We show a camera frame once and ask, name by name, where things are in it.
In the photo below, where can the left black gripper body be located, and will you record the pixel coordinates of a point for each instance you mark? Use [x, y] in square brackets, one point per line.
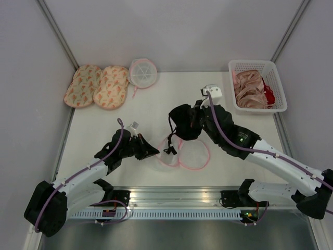
[135, 147]

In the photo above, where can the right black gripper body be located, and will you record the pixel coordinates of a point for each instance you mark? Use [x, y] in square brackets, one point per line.
[217, 138]

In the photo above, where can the white pink mesh laundry bag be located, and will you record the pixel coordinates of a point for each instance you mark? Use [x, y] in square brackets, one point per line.
[192, 155]

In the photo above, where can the black bra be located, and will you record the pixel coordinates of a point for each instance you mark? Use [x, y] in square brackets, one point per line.
[184, 122]

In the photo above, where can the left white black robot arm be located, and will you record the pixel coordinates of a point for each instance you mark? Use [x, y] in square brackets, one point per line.
[51, 204]

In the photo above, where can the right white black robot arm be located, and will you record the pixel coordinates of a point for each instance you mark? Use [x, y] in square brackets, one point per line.
[311, 188]

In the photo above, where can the red bra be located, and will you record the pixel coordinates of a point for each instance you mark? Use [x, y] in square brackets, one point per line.
[269, 94]

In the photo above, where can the right floral peach laundry bag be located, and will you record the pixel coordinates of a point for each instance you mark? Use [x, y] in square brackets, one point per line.
[112, 91]

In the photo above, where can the floral peach laundry bag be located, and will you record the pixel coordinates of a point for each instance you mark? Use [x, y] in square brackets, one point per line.
[83, 86]
[112, 91]

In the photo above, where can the left floral peach laundry bag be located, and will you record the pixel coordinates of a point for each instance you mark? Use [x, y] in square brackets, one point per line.
[83, 86]

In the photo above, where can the pink bras pile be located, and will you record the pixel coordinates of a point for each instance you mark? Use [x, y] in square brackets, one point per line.
[249, 90]

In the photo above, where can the white plastic basket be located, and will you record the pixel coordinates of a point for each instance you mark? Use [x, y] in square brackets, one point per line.
[271, 77]

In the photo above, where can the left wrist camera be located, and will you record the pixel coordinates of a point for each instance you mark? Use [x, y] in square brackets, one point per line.
[132, 128]

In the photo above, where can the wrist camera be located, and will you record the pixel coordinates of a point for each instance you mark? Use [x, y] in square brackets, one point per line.
[132, 128]
[212, 92]

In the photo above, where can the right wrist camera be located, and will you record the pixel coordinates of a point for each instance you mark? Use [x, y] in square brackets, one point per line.
[212, 92]

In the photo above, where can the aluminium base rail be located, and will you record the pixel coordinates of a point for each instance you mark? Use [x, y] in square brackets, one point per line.
[182, 196]

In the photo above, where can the white slotted cable duct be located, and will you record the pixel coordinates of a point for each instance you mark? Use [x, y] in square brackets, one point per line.
[160, 214]

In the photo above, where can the right aluminium frame post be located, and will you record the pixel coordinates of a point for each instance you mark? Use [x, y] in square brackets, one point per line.
[292, 26]

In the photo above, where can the aluminium frame post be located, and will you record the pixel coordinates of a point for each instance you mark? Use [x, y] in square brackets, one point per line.
[292, 26]
[50, 19]

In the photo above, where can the left aluminium frame post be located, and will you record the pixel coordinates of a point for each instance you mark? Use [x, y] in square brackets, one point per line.
[50, 19]

